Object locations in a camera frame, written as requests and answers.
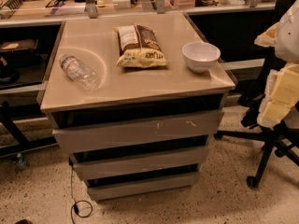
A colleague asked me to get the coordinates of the grey drawer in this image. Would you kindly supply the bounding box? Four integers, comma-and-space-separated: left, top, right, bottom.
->
87, 172, 199, 201
53, 109, 223, 154
73, 147, 208, 180

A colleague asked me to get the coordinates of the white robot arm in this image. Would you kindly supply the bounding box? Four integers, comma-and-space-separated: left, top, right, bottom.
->
254, 0, 299, 128

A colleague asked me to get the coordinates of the grey top drawer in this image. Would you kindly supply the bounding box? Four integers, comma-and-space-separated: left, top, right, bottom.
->
53, 109, 223, 154

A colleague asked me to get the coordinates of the beige drawer cabinet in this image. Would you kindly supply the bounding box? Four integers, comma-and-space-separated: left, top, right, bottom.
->
40, 14, 235, 190

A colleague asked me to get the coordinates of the grey bottom drawer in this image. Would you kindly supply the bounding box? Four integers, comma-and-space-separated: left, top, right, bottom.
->
87, 172, 199, 201

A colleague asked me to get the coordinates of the black office chair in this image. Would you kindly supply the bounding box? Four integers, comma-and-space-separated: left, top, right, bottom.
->
214, 0, 299, 188

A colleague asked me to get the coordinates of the white bowl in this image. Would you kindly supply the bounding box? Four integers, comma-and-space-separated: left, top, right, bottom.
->
182, 42, 221, 73

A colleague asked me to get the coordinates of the yellow brown chip bag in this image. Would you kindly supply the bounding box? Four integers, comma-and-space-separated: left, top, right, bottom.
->
114, 24, 167, 69

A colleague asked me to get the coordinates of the clear plastic water bottle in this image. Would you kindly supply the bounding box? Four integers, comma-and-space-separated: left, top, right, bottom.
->
59, 54, 101, 91

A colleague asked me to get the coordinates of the black wheeled stand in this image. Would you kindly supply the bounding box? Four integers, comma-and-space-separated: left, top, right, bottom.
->
0, 101, 56, 170

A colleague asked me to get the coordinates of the long background desk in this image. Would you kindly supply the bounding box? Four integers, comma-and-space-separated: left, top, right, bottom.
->
1, 0, 277, 24

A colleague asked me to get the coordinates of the black floor cable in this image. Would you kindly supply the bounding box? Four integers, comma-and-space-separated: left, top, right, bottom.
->
68, 165, 94, 224

